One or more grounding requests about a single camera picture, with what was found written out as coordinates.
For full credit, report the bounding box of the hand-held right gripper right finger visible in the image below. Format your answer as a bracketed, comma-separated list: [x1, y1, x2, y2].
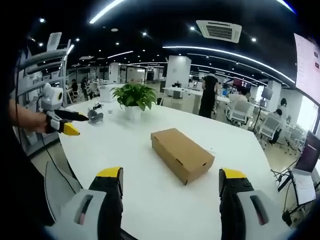
[218, 167, 293, 240]

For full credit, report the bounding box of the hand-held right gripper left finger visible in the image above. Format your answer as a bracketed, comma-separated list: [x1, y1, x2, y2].
[48, 166, 125, 240]

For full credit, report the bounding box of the brown cardboard shoe box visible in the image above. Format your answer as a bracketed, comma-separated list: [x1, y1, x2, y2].
[150, 127, 216, 186]

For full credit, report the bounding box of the white box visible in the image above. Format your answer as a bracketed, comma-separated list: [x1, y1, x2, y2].
[98, 84, 121, 103]

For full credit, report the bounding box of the grey rounded object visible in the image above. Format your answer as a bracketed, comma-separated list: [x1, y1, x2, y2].
[87, 109, 104, 126]

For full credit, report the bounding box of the grey metal shelf rack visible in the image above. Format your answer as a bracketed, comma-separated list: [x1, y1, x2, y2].
[17, 31, 75, 107]

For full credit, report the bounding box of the white paper sheet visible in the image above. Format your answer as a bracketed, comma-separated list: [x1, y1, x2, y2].
[290, 169, 318, 206]

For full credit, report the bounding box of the green potted plant white pot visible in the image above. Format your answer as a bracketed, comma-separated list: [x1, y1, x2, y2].
[110, 82, 158, 121]

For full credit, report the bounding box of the white office chair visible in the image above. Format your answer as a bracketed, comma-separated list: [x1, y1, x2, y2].
[258, 114, 281, 146]
[225, 99, 254, 128]

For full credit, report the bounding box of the dark computer monitor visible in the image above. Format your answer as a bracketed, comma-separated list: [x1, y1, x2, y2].
[294, 130, 320, 174]

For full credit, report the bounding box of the small desk monitor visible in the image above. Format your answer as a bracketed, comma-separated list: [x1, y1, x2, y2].
[261, 86, 274, 100]

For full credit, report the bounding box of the ceiling air conditioner vent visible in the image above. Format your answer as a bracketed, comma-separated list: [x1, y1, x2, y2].
[195, 19, 243, 44]

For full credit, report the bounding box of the black floor cable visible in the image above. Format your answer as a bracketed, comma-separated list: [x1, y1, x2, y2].
[39, 133, 77, 181]

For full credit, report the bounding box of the large wall screen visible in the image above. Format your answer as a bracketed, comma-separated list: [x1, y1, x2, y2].
[293, 32, 320, 98]

